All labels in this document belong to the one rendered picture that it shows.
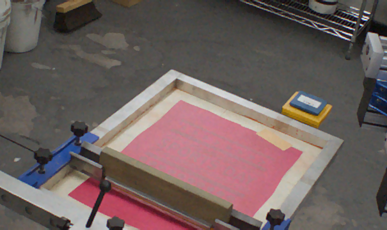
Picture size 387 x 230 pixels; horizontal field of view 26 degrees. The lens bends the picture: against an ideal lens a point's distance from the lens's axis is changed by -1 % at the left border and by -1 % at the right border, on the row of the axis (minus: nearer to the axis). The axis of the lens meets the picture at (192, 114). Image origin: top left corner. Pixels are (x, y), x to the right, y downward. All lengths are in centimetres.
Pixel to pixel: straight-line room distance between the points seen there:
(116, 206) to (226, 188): 31
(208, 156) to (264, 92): 237
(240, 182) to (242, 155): 13
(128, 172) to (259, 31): 337
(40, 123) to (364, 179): 160
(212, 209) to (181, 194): 9
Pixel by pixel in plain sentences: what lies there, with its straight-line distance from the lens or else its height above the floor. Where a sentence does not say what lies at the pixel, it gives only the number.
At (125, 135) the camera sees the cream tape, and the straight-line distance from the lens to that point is 234.
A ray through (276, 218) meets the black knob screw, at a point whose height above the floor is 106.
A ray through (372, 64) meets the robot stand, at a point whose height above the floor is 117.
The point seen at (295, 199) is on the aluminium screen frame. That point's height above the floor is 99.
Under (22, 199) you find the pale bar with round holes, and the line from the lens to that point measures 194.
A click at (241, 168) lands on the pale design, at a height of 95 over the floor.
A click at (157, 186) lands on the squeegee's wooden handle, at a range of 205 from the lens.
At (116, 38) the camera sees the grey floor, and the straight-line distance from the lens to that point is 493.
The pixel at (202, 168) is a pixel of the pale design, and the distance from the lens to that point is 227.
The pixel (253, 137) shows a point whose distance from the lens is 245.
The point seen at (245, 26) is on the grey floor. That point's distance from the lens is 538.
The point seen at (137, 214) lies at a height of 95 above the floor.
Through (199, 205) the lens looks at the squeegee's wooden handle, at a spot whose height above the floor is 103.
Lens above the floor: 225
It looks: 31 degrees down
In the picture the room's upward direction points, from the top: 12 degrees clockwise
